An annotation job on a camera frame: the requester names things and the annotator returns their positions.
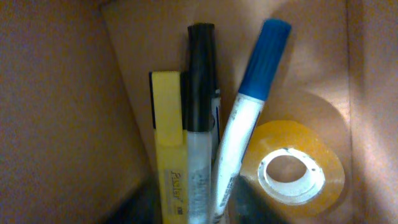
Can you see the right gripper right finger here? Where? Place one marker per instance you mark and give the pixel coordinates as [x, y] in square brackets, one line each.
[246, 206]

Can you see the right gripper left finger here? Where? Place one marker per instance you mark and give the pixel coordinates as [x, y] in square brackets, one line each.
[141, 206]

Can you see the yellow tape roll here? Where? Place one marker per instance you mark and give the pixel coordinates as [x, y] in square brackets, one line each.
[292, 170]

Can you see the yellow highlighter blue cap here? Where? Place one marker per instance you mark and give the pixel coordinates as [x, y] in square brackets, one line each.
[170, 148]

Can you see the white marker blue cap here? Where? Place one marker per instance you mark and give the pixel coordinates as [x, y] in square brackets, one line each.
[252, 95]

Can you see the brown cardboard box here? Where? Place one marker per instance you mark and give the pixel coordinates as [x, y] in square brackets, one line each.
[76, 124]

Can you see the white marker black cap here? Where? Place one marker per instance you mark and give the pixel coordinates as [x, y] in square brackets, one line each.
[200, 91]

